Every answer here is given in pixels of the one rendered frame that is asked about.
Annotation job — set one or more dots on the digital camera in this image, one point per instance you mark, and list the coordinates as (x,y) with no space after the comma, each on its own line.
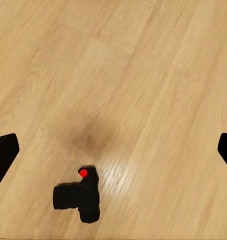
(84,196)

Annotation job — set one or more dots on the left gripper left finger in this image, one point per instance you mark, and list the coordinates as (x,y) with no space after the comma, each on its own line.
(9,149)

